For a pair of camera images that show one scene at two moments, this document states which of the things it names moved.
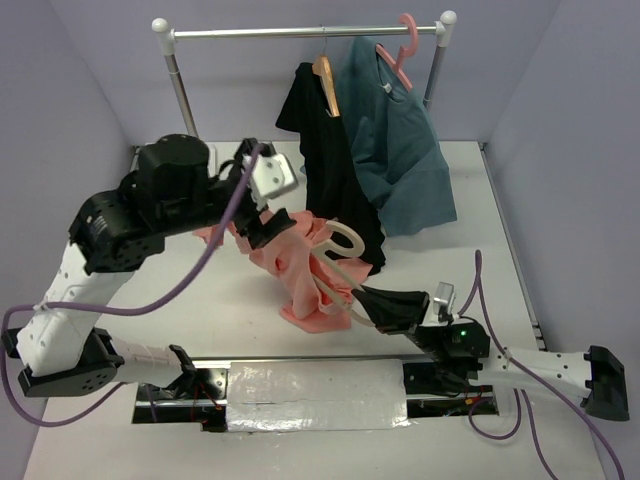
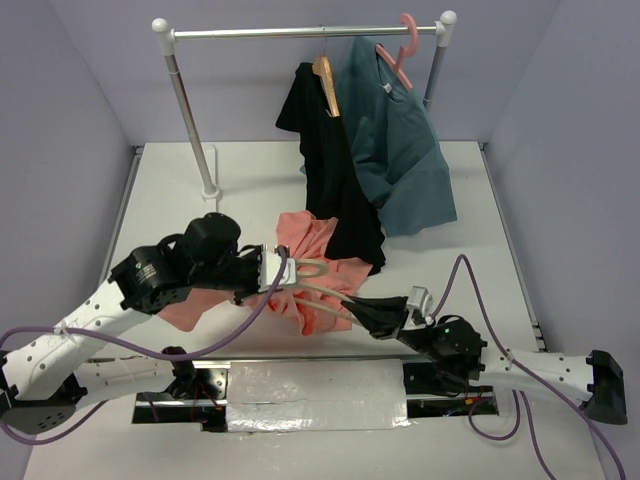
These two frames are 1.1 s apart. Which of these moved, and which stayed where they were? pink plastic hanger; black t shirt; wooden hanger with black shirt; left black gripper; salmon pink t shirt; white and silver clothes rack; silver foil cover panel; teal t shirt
Moved: salmon pink t shirt; left black gripper
Stayed: teal t shirt; pink plastic hanger; silver foil cover panel; white and silver clothes rack; wooden hanger with black shirt; black t shirt
